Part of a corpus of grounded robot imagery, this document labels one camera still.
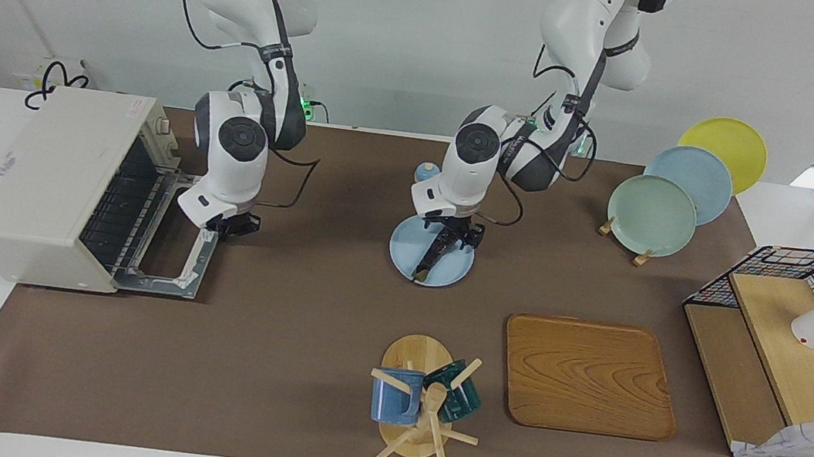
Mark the toaster oven glass door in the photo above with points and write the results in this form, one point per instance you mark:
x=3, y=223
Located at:
x=197, y=265

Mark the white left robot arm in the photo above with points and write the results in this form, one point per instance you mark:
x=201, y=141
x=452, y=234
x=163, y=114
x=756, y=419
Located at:
x=473, y=167

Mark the dark purple eggplant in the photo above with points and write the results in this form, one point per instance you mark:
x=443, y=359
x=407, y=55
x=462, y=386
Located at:
x=434, y=261

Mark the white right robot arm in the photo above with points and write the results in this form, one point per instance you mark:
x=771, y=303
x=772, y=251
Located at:
x=229, y=160

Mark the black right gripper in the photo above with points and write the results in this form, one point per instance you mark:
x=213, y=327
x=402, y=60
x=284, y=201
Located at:
x=237, y=223

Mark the dark green mug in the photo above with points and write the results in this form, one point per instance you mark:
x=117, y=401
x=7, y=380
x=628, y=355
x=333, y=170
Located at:
x=462, y=402

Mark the beige toaster oven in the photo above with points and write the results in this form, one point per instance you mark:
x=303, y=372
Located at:
x=40, y=183

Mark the blue mug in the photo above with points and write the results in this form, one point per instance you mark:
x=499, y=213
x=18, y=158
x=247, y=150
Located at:
x=393, y=401

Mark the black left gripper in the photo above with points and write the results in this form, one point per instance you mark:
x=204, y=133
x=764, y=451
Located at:
x=454, y=226

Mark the wooden shelf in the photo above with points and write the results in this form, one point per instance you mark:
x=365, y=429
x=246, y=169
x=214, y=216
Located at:
x=808, y=379

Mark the wooden serving tray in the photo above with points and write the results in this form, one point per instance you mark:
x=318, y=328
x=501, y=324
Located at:
x=587, y=375

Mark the wooden plate rack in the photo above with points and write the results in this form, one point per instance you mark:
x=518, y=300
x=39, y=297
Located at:
x=641, y=259

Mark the yellow plate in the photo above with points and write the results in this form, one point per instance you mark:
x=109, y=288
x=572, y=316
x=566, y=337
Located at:
x=736, y=145

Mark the large light blue plate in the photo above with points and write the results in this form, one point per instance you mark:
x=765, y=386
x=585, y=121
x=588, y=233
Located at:
x=708, y=180

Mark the brown table mat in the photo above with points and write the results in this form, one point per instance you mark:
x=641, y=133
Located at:
x=266, y=366

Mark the wooden mug tree stand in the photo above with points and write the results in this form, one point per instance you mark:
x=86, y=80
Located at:
x=416, y=354

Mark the small light blue plate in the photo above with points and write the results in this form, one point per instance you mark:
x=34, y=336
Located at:
x=408, y=248

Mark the pale green plate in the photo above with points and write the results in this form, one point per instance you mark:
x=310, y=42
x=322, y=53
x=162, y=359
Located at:
x=649, y=215

